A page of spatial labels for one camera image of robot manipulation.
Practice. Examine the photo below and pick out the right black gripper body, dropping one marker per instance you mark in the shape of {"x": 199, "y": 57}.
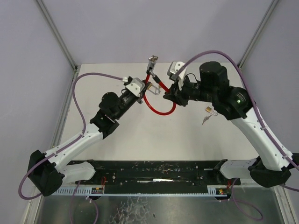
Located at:
{"x": 177, "y": 94}

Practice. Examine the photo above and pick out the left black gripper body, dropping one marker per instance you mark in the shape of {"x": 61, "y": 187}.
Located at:
{"x": 142, "y": 94}

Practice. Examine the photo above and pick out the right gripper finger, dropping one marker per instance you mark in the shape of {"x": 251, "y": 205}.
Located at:
{"x": 177, "y": 99}
{"x": 174, "y": 92}

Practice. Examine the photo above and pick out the red cable lock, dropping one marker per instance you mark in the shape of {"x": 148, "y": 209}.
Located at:
{"x": 155, "y": 102}

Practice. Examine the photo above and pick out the silver key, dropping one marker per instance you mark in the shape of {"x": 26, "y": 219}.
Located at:
{"x": 205, "y": 119}
{"x": 153, "y": 58}

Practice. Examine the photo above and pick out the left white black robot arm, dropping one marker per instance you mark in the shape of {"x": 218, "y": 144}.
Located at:
{"x": 48, "y": 171}

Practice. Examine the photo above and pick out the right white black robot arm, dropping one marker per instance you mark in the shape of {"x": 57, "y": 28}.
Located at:
{"x": 272, "y": 166}

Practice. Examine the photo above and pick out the loose silver key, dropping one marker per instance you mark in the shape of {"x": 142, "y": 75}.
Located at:
{"x": 205, "y": 119}

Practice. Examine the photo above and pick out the large brass long-shackle padlock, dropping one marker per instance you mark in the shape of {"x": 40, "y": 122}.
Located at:
{"x": 154, "y": 89}

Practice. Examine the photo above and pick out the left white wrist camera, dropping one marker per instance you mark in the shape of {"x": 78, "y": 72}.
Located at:
{"x": 134, "y": 85}

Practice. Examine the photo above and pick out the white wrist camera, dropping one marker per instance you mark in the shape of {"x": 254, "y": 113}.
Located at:
{"x": 177, "y": 73}
{"x": 134, "y": 85}

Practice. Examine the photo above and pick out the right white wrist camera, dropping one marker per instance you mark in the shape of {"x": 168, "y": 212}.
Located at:
{"x": 177, "y": 73}

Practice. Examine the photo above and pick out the left aluminium frame post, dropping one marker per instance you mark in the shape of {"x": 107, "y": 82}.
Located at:
{"x": 55, "y": 32}

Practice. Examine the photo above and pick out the aluminium frame post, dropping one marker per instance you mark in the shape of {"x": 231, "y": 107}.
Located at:
{"x": 258, "y": 32}
{"x": 55, "y": 32}

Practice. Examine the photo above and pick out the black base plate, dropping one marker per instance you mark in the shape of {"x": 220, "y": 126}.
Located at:
{"x": 160, "y": 178}

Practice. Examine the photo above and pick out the right aluminium frame post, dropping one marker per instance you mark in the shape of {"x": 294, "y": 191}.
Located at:
{"x": 258, "y": 32}

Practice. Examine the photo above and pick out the grey slotted cable duct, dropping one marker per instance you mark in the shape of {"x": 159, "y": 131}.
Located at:
{"x": 80, "y": 191}

